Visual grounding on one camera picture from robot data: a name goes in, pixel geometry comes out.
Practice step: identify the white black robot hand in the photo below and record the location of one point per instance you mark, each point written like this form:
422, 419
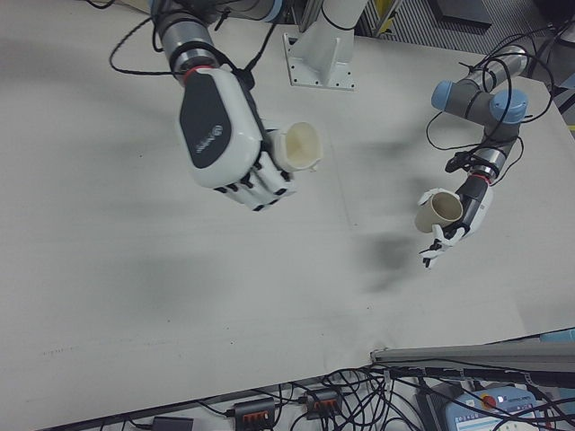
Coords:
478, 202
215, 125

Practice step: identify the beige paper cup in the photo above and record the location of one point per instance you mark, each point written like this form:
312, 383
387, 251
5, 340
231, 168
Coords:
438, 213

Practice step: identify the white paper cup stack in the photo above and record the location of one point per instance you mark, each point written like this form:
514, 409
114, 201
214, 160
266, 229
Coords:
301, 143

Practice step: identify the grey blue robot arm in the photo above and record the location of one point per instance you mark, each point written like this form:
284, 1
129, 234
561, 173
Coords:
476, 103
184, 31

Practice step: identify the light blue plastic bin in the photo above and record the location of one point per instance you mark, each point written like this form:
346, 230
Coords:
561, 336

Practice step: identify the teach pendant with film cover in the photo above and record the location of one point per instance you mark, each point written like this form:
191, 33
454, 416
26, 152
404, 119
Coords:
494, 417

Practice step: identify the black hub with orange ports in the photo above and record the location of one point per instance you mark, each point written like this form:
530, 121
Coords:
255, 410
322, 401

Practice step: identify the small black adapter box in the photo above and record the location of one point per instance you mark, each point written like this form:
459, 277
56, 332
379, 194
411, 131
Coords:
173, 424

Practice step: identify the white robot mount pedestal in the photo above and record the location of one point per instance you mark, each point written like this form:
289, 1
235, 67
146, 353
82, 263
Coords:
321, 58

